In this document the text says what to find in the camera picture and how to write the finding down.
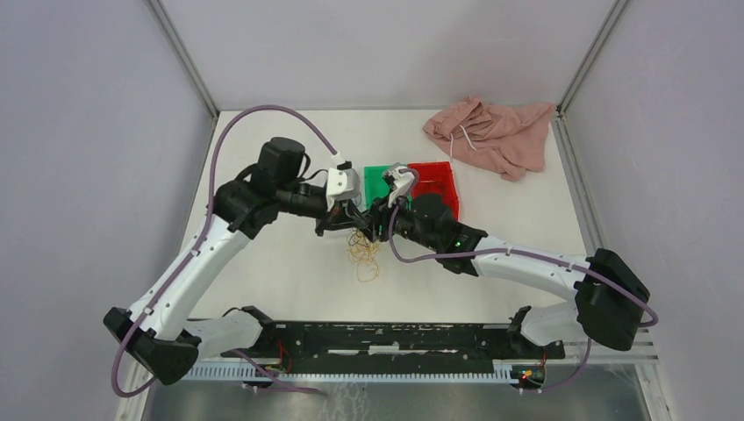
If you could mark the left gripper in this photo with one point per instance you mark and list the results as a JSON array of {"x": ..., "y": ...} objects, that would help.
[{"x": 343, "y": 214}]

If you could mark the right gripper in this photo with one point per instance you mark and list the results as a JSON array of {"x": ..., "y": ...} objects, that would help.
[{"x": 379, "y": 213}]

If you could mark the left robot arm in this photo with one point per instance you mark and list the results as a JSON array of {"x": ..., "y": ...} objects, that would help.
[{"x": 157, "y": 330}]

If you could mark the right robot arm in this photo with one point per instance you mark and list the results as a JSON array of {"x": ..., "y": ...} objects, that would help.
[{"x": 601, "y": 297}]

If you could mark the green plastic bin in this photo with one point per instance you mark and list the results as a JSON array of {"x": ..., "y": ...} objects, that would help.
[{"x": 376, "y": 183}]

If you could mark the red plastic bin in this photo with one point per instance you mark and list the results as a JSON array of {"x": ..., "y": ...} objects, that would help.
[{"x": 437, "y": 177}]

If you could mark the pink cloth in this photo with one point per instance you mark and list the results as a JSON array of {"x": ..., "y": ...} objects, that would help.
[{"x": 508, "y": 141}]

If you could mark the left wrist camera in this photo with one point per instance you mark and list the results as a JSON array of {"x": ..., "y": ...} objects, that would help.
[{"x": 342, "y": 184}]

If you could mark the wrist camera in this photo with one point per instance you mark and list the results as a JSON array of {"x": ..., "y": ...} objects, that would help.
[
  {"x": 401, "y": 181},
  {"x": 342, "y": 184}
]

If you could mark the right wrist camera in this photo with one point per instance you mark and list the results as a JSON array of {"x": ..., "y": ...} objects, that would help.
[{"x": 401, "y": 181}]

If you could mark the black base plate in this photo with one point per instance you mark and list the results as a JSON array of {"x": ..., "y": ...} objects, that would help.
[{"x": 349, "y": 348}]

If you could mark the white cable duct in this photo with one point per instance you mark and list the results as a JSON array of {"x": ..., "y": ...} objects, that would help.
[{"x": 242, "y": 371}]

